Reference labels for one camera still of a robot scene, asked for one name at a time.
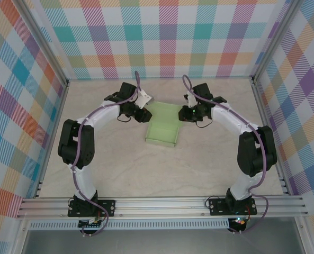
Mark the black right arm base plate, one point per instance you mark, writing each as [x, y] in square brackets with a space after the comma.
[217, 206]

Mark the aluminium mounting rail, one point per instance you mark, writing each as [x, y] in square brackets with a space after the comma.
[159, 206]

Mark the aluminium table side rail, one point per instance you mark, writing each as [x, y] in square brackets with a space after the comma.
[57, 119]
[265, 119]

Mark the light green paper box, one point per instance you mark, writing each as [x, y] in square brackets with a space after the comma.
[162, 132]

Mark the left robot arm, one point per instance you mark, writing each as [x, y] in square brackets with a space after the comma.
[66, 143]

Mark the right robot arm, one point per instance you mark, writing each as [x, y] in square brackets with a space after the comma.
[249, 153]

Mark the aluminium frame post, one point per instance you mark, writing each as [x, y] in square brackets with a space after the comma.
[276, 39]
[40, 39]

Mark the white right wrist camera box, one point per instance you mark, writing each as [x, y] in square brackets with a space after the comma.
[191, 100]

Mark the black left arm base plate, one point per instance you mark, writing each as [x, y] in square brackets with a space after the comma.
[109, 205]

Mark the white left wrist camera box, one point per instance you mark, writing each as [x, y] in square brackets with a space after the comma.
[143, 99]

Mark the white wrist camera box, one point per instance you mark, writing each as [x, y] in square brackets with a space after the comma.
[191, 100]
[143, 99]

